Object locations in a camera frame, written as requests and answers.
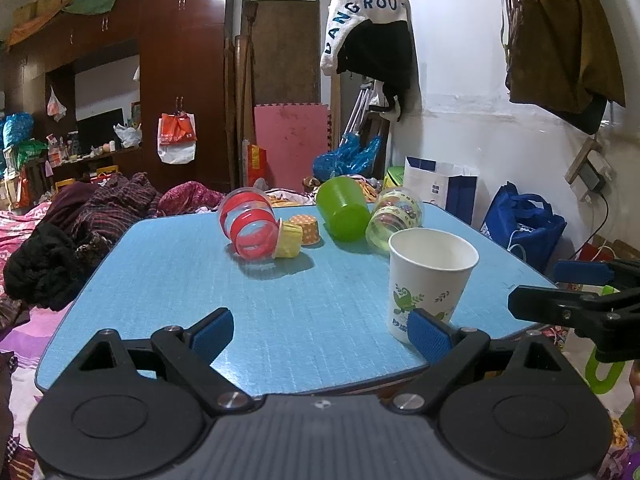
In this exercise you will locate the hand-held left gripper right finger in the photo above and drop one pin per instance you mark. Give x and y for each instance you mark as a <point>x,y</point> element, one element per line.
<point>429,337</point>

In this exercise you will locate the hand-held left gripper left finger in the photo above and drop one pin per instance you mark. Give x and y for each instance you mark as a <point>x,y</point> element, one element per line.
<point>212,334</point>

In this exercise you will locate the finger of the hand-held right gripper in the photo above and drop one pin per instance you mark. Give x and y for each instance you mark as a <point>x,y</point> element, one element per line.
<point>550,305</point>
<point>582,273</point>

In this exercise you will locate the white paper cup green print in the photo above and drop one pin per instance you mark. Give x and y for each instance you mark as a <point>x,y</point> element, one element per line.
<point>427,282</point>

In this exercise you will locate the clear cup with red stripes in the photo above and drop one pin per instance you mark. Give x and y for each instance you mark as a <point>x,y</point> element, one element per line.
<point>248,230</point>

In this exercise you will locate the yellow paper cup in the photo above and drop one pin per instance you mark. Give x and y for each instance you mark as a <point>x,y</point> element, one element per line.
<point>288,240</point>

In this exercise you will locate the clear cup with colourful print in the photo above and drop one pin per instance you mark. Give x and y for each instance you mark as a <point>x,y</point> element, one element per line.
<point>395,216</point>

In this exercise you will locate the orange dotted paper cup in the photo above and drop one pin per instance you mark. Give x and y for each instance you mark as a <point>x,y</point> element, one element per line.
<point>306,230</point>

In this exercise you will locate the green plastic cup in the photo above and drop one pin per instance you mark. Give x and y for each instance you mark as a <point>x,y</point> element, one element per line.
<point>342,210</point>

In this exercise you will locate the blue tote bag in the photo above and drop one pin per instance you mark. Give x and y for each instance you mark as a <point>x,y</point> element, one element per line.
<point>520,225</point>

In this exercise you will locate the green plastic hanger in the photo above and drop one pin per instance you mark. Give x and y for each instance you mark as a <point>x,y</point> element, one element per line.
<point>605,375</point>

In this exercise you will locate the magenta patterned cloth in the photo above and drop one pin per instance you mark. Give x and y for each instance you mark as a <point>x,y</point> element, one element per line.
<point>192,197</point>

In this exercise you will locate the white paper shopping bag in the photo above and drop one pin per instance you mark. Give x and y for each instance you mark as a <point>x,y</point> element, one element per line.
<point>440,187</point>

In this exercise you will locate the dark plaid clothes pile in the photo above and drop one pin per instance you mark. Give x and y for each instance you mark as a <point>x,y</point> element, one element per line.
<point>110,205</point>

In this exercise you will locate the red and yellow bag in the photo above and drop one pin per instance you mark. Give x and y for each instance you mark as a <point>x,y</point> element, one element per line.
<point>256,162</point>

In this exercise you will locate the black cloth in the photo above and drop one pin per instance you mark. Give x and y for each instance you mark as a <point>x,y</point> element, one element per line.
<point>45,265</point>

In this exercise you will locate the pink bedsheet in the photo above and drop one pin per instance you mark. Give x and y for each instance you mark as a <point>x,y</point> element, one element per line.
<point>20,360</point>

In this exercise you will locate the blue plastic bag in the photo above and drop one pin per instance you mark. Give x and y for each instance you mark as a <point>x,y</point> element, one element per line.
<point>345,157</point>

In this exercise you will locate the orange and white plastic bag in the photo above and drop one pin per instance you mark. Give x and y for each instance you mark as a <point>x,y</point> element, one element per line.
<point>176,137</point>

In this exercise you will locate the pink foam mat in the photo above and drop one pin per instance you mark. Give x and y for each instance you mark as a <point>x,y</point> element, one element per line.
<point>292,145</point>

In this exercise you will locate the crumpled white plastic bag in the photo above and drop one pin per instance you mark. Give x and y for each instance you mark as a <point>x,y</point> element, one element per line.
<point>127,135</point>

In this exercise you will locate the brown hanging garment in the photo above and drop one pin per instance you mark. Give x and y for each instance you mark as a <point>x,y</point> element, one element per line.
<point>560,50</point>

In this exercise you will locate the black monitor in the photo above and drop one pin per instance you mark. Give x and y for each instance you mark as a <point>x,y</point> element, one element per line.
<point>100,130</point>

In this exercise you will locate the metal crutches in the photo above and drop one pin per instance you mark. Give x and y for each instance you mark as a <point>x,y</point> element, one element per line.
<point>357,107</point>

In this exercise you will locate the dark wooden wardrobe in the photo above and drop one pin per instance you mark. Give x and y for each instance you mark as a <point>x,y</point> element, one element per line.
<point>190,60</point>

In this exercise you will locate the small white plastic bag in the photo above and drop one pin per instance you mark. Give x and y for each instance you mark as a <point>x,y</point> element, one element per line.
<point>56,106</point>

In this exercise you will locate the blue patterned sack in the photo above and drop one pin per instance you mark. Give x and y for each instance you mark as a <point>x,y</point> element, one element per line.
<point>17,129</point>

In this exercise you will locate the brown wooden board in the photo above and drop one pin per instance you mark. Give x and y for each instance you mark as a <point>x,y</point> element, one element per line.
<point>285,50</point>

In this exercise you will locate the white and black hooded jacket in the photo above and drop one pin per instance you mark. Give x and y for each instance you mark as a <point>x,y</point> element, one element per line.
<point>360,20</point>

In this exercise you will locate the wall socket with charger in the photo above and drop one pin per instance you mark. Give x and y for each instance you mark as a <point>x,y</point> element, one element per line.
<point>590,170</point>

